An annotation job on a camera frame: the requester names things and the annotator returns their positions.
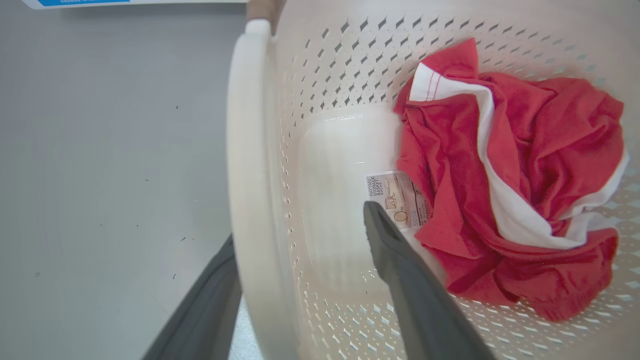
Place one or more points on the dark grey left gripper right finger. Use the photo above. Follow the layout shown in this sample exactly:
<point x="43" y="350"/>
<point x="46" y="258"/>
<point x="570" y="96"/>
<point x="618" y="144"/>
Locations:
<point x="420" y="300"/>

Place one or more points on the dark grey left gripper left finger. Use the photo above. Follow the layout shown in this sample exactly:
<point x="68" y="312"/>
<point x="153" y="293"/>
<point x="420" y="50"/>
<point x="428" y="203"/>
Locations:
<point x="202" y="312"/>

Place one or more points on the white perforated plastic laundry basket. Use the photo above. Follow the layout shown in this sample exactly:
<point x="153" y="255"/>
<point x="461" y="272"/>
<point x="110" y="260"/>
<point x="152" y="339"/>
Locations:
<point x="345" y="150"/>

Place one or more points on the printed paper product label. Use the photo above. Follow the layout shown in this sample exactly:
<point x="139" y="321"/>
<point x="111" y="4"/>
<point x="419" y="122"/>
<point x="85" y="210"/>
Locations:
<point x="397" y="197"/>

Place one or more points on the red and white garment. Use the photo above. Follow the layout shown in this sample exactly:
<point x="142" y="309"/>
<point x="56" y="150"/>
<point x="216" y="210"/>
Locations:
<point x="515" y="180"/>

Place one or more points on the white and blue sign board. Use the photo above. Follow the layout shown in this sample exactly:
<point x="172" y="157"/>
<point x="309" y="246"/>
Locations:
<point x="125" y="2"/>

